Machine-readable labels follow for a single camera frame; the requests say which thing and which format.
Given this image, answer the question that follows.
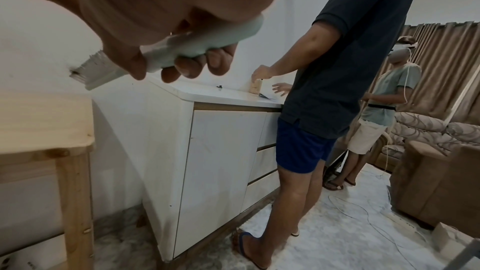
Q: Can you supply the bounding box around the white cardboard box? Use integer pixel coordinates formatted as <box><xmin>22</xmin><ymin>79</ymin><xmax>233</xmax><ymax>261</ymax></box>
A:
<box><xmin>430</xmin><ymin>222</ymin><xmax>470</xmax><ymax>253</ymax></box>

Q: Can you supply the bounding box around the blue slipper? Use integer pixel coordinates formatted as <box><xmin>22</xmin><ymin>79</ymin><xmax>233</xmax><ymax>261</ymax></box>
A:
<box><xmin>233</xmin><ymin>231</ymin><xmax>269</xmax><ymax>270</ymax></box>

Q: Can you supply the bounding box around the light wooden table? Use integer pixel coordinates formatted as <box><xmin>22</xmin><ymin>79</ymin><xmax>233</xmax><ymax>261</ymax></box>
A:
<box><xmin>0</xmin><ymin>92</ymin><xmax>97</xmax><ymax>270</ymax></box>

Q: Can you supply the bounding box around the white headset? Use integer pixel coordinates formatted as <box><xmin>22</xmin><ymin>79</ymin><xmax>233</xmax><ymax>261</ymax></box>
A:
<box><xmin>387</xmin><ymin>44</ymin><xmax>418</xmax><ymax>65</ymax></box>

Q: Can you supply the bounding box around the pale green handled brush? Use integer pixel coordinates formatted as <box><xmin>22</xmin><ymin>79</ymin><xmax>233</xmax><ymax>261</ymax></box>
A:
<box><xmin>69</xmin><ymin>14</ymin><xmax>266</xmax><ymax>91</ymax></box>

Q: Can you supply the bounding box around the white cabinet with drawers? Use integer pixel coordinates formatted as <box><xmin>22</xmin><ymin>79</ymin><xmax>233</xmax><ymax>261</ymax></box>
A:
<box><xmin>141</xmin><ymin>74</ymin><xmax>350</xmax><ymax>264</ymax></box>

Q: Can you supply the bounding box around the brown armchair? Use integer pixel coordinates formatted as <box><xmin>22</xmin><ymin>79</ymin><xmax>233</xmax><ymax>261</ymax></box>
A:
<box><xmin>389</xmin><ymin>139</ymin><xmax>480</xmax><ymax>229</ymax></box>

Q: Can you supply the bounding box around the white sheet of paper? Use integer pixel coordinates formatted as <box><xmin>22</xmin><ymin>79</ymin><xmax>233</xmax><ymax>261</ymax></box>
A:
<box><xmin>258</xmin><ymin>92</ymin><xmax>287</xmax><ymax>102</ymax></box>

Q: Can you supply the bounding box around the white cable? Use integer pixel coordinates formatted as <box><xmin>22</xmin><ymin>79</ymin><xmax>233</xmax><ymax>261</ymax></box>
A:
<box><xmin>327</xmin><ymin>171</ymin><xmax>453</xmax><ymax>265</ymax></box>

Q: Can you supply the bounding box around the brown sandal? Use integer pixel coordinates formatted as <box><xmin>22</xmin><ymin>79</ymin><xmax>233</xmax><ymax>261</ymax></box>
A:
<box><xmin>323</xmin><ymin>177</ymin><xmax>357</xmax><ymax>192</ymax></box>

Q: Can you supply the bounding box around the patterned beige sofa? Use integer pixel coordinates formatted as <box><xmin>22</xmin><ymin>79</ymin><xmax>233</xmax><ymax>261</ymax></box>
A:
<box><xmin>376</xmin><ymin>111</ymin><xmax>480</xmax><ymax>175</ymax></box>

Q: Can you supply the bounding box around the white appliance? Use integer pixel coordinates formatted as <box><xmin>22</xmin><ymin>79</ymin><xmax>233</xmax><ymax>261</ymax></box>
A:
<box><xmin>0</xmin><ymin>232</ymin><xmax>67</xmax><ymax>270</ymax></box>

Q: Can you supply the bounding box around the brown curtain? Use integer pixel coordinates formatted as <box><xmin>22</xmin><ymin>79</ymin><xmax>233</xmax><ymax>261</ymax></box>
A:
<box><xmin>389</xmin><ymin>20</ymin><xmax>480</xmax><ymax>125</ymax></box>

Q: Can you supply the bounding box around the small wooden block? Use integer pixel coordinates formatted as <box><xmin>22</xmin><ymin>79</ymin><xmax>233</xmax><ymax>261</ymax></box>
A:
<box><xmin>249</xmin><ymin>78</ymin><xmax>264</xmax><ymax>96</ymax></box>

